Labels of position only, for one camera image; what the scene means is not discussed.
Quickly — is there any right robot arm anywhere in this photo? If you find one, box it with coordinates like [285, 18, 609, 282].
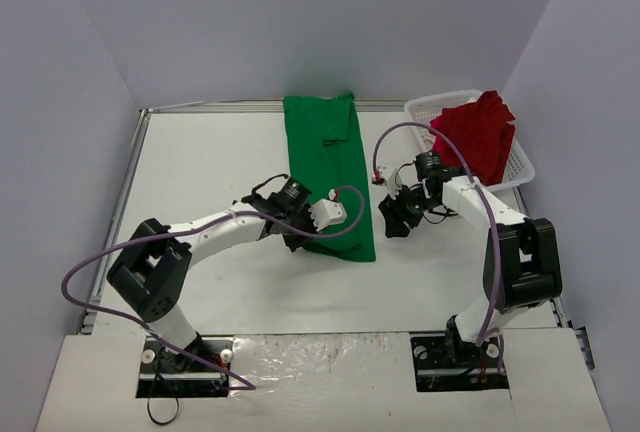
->
[373, 152, 563, 365]

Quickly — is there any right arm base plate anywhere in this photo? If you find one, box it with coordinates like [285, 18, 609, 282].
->
[410, 331, 509, 393]

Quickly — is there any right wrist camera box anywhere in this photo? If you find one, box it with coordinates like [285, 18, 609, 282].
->
[372, 166, 404, 199]

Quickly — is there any purple cable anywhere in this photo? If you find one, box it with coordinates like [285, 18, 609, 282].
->
[372, 121, 504, 372]
[60, 185, 366, 393]

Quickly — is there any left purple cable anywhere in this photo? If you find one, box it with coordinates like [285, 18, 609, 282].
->
[60, 185, 366, 393]

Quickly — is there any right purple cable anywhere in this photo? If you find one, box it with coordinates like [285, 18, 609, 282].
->
[372, 121, 504, 372]

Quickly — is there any green t shirt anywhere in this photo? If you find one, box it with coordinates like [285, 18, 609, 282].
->
[283, 92, 376, 263]

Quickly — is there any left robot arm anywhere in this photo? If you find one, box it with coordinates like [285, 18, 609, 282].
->
[107, 177, 321, 370]

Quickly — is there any thin black cable loop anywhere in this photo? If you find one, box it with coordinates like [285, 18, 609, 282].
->
[146, 366, 181, 426]

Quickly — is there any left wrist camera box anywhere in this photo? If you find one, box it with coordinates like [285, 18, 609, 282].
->
[309, 199, 347, 232]

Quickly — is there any white plastic basket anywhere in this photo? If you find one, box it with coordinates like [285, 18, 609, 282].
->
[404, 89, 535, 193]

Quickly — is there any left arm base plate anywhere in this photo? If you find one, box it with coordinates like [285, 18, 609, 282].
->
[136, 336, 234, 399]

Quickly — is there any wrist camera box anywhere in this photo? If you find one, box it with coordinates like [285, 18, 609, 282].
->
[309, 199, 347, 232]
[372, 166, 404, 199]

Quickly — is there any red t shirt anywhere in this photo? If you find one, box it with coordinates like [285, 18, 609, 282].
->
[430, 90, 516, 186]

